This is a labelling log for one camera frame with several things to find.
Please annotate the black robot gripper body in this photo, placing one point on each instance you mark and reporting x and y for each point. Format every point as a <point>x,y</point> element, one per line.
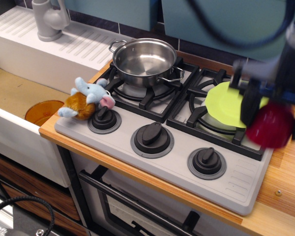
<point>263,75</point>

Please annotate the red plastic sweet potato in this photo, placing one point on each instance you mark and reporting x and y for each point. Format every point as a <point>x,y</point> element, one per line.
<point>272,126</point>

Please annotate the blue stuffed elephant toy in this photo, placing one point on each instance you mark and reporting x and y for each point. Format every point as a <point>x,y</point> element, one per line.
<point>84,98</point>

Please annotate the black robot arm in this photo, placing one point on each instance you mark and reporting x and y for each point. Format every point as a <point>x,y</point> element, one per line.
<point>287,57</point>

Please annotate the lime green plate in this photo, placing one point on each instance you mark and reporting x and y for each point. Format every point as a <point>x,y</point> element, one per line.
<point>224,104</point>

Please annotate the black right stove knob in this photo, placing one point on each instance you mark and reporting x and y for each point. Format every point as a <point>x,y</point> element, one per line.
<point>207,163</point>

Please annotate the black stove knob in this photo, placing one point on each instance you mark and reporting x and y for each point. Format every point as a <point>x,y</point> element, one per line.
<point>152,141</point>
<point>207,163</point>
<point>104,121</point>

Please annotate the grey toy stove top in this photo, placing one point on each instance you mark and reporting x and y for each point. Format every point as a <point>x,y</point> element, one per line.
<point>236,190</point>

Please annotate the black middle stove knob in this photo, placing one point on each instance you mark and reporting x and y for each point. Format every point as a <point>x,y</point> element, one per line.
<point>152,141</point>

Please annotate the stainless steel pot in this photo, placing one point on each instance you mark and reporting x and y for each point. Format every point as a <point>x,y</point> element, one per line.
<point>145,62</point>

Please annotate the black left stove knob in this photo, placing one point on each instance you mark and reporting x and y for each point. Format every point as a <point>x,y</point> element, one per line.
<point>104,121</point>

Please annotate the black right burner grate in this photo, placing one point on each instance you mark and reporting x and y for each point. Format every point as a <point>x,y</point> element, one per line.
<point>191,116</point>

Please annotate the black burner grate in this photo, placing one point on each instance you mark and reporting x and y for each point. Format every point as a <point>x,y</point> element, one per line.
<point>155,103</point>
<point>191,116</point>

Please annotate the black left burner grate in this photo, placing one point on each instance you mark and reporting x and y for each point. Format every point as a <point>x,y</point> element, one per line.
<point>155,103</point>

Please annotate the orange plastic bowl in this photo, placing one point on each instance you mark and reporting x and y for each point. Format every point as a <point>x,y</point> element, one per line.
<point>39,113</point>

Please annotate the grey toy faucet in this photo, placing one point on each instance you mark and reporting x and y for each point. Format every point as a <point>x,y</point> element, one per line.
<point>50,22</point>

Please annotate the white toy sink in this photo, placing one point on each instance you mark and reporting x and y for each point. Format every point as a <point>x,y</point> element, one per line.
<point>33,71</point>

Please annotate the wooden drawer front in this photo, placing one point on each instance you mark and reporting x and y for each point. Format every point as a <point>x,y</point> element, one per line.
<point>16,180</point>

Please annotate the oven door with handle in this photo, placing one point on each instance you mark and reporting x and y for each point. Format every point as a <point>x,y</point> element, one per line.
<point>134,211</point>

